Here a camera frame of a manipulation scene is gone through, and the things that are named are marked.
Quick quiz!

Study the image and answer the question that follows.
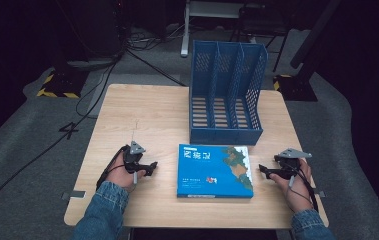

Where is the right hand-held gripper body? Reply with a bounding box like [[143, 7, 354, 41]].
[[273, 147, 313, 180]]

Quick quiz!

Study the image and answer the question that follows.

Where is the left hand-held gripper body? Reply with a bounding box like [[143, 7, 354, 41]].
[[122, 140, 147, 175]]

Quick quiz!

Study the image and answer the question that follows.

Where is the blue book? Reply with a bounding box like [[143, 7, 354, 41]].
[[176, 143, 255, 200]]

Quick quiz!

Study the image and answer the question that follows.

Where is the blue plastic file rack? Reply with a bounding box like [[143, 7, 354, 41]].
[[188, 39, 269, 147]]

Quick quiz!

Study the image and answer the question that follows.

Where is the person's left hand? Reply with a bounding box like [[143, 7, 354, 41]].
[[104, 151, 147, 193]]

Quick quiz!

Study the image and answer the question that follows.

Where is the person's right hand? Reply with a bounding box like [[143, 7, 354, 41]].
[[269, 157, 313, 214]]

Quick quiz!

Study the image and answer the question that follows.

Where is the black yellow striped stand base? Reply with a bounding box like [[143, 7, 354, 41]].
[[272, 73, 319, 103], [36, 70, 82, 100]]

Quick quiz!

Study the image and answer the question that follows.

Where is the black slanted stand pole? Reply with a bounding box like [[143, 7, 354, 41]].
[[289, 0, 342, 70]]

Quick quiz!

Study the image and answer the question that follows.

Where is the black cabinet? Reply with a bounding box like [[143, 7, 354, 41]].
[[55, 0, 126, 66]]

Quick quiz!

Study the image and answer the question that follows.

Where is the black tripod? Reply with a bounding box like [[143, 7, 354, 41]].
[[229, 0, 293, 73]]

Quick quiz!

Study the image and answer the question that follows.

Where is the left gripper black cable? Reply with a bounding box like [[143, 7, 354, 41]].
[[95, 145, 129, 192]]

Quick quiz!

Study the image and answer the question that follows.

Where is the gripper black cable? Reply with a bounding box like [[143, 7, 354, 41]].
[[286, 159, 320, 213], [95, 145, 129, 192]]

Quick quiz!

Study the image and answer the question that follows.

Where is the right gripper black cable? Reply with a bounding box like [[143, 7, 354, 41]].
[[286, 159, 320, 213]]

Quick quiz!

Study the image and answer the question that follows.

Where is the long black floor cable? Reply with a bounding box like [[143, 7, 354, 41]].
[[0, 59, 120, 231]]

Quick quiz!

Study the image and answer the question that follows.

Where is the white desk frame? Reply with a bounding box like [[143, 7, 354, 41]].
[[180, 0, 255, 58]]

